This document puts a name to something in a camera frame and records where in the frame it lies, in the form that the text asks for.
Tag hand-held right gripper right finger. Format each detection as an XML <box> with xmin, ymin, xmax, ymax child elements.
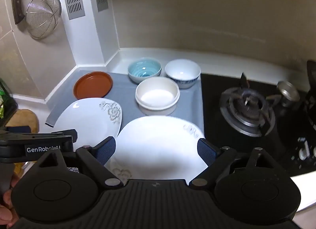
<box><xmin>189</xmin><ymin>138</ymin><xmax>273</xmax><ymax>190</ymax></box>

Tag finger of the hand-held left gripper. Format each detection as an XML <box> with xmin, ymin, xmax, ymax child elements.
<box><xmin>30</xmin><ymin>129</ymin><xmax>78</xmax><ymax>143</ymax></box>
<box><xmin>6</xmin><ymin>125</ymin><xmax>31</xmax><ymax>133</ymax></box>

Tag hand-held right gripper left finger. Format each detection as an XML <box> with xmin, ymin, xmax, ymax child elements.
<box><xmin>37</xmin><ymin>137</ymin><xmax>124</xmax><ymax>190</ymax></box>

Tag small white floral plate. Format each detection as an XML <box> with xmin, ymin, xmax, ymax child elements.
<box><xmin>53</xmin><ymin>98</ymin><xmax>122</xmax><ymax>152</ymax></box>

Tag large white floral plate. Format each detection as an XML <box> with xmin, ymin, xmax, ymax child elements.
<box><xmin>105</xmin><ymin>116</ymin><xmax>209</xmax><ymax>186</ymax></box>

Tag brown plate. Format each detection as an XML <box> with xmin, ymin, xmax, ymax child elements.
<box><xmin>73</xmin><ymin>71</ymin><xmax>114</xmax><ymax>100</ymax></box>

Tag blue striped bowl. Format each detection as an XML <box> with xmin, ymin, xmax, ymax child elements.
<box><xmin>128</xmin><ymin>57</ymin><xmax>162</xmax><ymax>85</ymax></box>

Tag person's left hand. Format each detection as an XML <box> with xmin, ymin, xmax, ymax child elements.
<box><xmin>0</xmin><ymin>173</ymin><xmax>21</xmax><ymax>229</ymax></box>

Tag wooden cutting board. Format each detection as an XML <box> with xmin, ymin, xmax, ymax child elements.
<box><xmin>5</xmin><ymin>109</ymin><xmax>40</xmax><ymax>134</ymax></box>

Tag black gas stove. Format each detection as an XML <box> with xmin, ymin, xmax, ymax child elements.
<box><xmin>200</xmin><ymin>72</ymin><xmax>316</xmax><ymax>178</ymax></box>

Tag green packet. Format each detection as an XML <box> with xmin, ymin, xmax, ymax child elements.
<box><xmin>0</xmin><ymin>78</ymin><xmax>13</xmax><ymax>119</ymax></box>

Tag grey mat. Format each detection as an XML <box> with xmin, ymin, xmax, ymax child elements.
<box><xmin>45</xmin><ymin>70</ymin><xmax>205</xmax><ymax>141</ymax></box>

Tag stove burner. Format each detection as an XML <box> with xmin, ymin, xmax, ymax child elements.
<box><xmin>218</xmin><ymin>72</ymin><xmax>280</xmax><ymax>138</ymax></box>

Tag plain white bowl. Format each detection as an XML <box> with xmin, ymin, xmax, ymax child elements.
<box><xmin>135</xmin><ymin>76</ymin><xmax>181</xmax><ymax>116</ymax></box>

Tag white bowl with blue pattern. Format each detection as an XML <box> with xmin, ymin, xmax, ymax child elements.
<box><xmin>165</xmin><ymin>58</ymin><xmax>201</xmax><ymax>90</ymax></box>

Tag black pot with silver knob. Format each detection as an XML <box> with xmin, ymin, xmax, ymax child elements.
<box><xmin>268</xmin><ymin>60</ymin><xmax>316</xmax><ymax>131</ymax></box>

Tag white stove knob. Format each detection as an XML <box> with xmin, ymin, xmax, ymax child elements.
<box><xmin>297</xmin><ymin>138</ymin><xmax>316</xmax><ymax>161</ymax></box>

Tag metal wire strainer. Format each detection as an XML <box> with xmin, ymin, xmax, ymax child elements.
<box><xmin>25</xmin><ymin>0</ymin><xmax>62</xmax><ymax>40</ymax></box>

